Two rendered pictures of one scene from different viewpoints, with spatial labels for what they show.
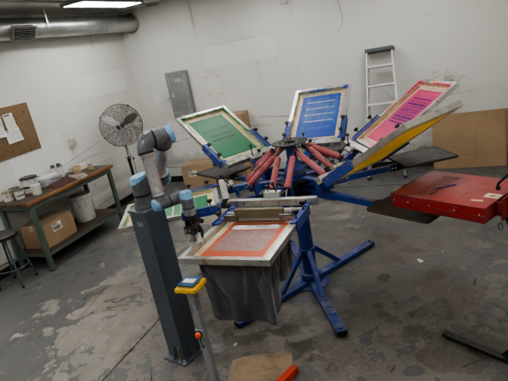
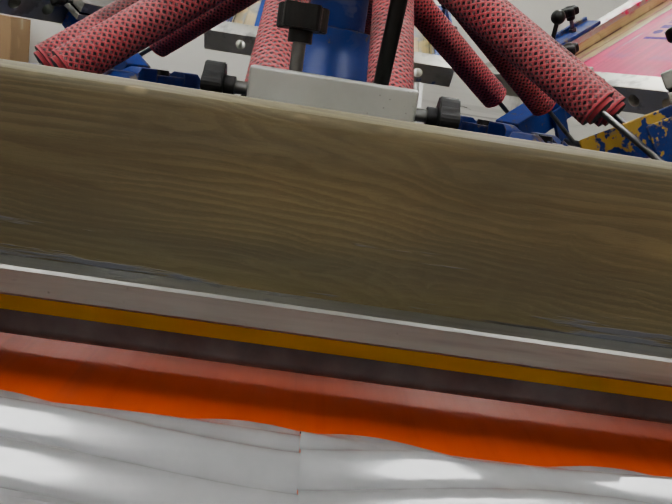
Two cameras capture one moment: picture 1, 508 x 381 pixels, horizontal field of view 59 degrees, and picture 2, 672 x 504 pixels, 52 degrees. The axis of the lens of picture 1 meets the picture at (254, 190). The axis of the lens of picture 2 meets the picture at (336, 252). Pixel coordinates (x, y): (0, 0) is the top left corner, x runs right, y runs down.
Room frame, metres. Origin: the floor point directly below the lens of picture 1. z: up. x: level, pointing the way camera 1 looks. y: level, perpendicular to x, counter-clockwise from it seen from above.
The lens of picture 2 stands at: (2.64, 0.11, 1.08)
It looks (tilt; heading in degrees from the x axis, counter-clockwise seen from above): 14 degrees down; 332
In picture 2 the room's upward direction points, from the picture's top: 9 degrees clockwise
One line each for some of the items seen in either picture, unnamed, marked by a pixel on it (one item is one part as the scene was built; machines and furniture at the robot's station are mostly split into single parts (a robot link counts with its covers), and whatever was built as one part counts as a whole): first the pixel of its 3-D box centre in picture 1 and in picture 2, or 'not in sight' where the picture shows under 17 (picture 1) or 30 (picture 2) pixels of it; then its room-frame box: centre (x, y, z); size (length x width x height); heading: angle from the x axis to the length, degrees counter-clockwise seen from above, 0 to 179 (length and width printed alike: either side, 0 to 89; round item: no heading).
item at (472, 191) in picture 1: (458, 194); not in sight; (2.46, -1.17, 1.06); 0.61 x 0.46 x 0.12; 35
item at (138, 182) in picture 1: (140, 183); not in sight; (2.95, 0.74, 1.37); 0.13 x 0.12 x 0.14; 119
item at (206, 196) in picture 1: (187, 194); not in sight; (3.55, 0.54, 1.05); 1.08 x 0.61 x 0.23; 95
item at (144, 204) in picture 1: (144, 199); not in sight; (2.95, 0.74, 1.25); 0.15 x 0.15 x 0.10
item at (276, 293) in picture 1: (282, 272); not in sight; (2.54, -0.08, 0.74); 0.46 x 0.04 x 0.42; 155
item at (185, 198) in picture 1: (186, 199); not in sight; (2.63, 0.41, 1.29); 0.09 x 0.08 x 0.11; 29
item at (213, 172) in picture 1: (249, 178); not in sight; (4.18, 0.02, 0.91); 1.34 x 0.40 x 0.08; 35
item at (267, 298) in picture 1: (237, 292); not in sight; (2.41, 0.21, 0.74); 0.45 x 0.03 x 0.43; 65
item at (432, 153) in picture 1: (373, 171); not in sight; (3.69, -1.03, 0.91); 1.34 x 0.40 x 0.08; 95
